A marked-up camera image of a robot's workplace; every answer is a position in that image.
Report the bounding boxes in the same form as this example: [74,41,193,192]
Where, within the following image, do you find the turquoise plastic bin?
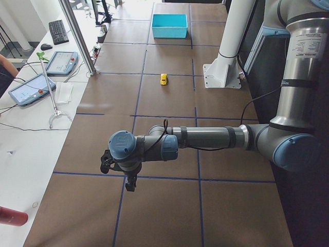
[152,14,188,39]

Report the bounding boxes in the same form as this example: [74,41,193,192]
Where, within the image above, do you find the black computer mouse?
[40,44,53,51]

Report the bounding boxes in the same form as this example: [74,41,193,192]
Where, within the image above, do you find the teach pendant tablet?
[8,74,49,107]
[46,51,78,76]

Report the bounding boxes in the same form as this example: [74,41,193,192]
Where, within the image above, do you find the aluminium frame post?
[59,1,97,76]

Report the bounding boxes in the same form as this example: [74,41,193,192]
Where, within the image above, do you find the red cylinder bottle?
[0,206,28,226]

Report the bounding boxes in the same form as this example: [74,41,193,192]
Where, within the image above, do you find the yellow beetle toy car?
[160,73,168,85]

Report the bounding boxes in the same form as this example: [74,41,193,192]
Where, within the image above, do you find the reacher grabber tool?
[36,52,72,129]

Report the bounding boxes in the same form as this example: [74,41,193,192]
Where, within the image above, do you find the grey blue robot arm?
[100,1,328,191]

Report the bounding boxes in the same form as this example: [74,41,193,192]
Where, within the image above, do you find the person forearm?
[0,55,19,78]

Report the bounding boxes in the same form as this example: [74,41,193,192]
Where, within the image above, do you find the near teach pendant tablet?
[8,74,49,107]

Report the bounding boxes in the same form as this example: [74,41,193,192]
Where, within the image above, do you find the black keyboard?
[48,20,69,45]

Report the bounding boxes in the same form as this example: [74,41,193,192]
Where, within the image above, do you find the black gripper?
[100,149,136,192]

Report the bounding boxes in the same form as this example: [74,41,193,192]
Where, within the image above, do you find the far teach pendant tablet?
[46,51,78,76]

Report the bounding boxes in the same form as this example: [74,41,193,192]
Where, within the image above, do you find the white folded cloth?
[55,82,74,105]

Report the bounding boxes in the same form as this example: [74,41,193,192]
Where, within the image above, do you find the metal cup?
[101,25,107,33]

